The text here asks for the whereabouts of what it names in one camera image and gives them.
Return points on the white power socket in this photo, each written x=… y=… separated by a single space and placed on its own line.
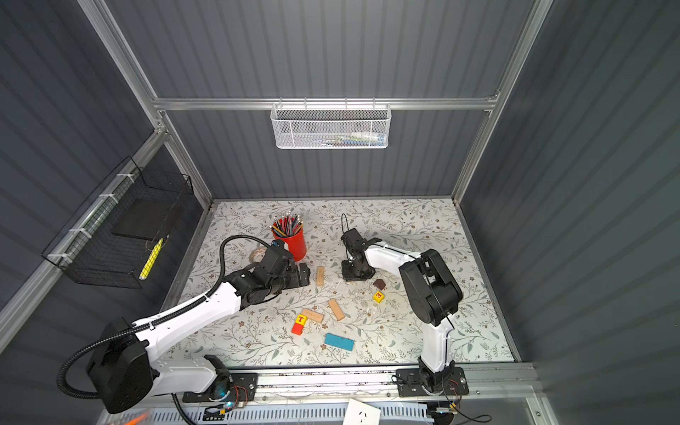
x=359 y=413

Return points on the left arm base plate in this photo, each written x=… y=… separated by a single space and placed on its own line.
x=232 y=388

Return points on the small brown block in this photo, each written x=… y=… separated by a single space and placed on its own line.
x=379 y=284

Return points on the red pencil cup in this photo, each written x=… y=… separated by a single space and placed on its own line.
x=295 y=245

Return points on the white wire mesh basket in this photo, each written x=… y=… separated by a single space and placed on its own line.
x=297 y=129

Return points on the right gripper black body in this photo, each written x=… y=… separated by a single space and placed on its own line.
x=351 y=273

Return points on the red yellow T block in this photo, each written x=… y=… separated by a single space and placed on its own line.
x=299 y=325

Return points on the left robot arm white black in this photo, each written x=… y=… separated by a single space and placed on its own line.
x=125 y=365

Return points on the black wire wall basket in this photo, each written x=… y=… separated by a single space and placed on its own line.
x=108 y=244

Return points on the natural wood block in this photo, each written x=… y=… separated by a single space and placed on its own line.
x=336 y=310
x=312 y=315
x=320 y=275

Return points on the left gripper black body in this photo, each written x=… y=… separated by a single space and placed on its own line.
x=291 y=280

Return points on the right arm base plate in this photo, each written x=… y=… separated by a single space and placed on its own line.
x=420 y=382

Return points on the coloured pencils bunch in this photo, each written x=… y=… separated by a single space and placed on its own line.
x=287 y=226

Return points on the tape roll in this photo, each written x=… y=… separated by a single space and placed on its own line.
x=257 y=255

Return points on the yellow marker in black basket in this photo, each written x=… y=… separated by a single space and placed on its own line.
x=154 y=254

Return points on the markers in white basket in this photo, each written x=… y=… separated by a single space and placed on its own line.
x=364 y=138

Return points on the teal block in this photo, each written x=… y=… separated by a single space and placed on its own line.
x=339 y=342

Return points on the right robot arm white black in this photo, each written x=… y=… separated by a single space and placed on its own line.
x=433 y=295

